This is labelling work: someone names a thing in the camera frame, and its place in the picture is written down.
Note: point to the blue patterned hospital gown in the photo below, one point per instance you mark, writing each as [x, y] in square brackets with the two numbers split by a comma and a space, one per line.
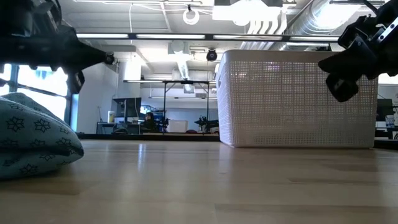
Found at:
[34, 140]

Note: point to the white laptop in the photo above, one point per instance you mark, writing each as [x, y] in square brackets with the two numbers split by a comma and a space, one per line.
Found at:
[178, 126]

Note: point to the silver ventilation duct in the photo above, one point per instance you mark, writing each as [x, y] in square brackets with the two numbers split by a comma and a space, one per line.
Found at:
[311, 21]

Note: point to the dark office desk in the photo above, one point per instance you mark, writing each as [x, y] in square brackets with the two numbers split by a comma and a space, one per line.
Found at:
[102, 124]

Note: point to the person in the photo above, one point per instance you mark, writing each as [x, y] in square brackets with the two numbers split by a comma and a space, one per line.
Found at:
[150, 119]

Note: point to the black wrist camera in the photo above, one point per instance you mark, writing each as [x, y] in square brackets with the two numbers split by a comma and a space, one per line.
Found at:
[76, 82]
[342, 88]

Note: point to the black frame stand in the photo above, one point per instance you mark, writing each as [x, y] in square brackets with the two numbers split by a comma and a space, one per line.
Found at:
[186, 82]

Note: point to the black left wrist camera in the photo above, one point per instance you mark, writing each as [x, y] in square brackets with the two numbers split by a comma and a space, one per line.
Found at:
[76, 82]

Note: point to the long ceiling light strip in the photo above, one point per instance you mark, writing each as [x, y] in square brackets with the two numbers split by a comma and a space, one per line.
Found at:
[171, 36]

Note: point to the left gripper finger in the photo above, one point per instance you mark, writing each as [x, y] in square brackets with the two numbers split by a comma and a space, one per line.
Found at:
[87, 56]

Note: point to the yellow white cup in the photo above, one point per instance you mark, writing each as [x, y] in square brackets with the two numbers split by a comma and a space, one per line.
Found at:
[111, 117]

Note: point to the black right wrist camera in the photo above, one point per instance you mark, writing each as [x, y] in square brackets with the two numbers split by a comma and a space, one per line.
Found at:
[342, 88]

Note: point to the dark computer monitor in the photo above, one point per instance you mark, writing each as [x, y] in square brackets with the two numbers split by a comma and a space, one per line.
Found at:
[384, 109]
[127, 109]

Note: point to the white perforated plastic basket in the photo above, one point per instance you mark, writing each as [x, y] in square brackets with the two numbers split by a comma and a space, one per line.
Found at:
[280, 109]

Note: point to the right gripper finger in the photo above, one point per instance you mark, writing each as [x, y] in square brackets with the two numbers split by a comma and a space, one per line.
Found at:
[351, 63]

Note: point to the round black ceiling camera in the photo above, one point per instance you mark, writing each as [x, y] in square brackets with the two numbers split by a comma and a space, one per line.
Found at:
[211, 55]
[110, 58]

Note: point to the bright window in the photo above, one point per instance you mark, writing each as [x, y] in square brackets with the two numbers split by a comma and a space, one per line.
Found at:
[40, 102]

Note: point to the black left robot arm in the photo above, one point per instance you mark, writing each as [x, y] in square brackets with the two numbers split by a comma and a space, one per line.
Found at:
[40, 15]

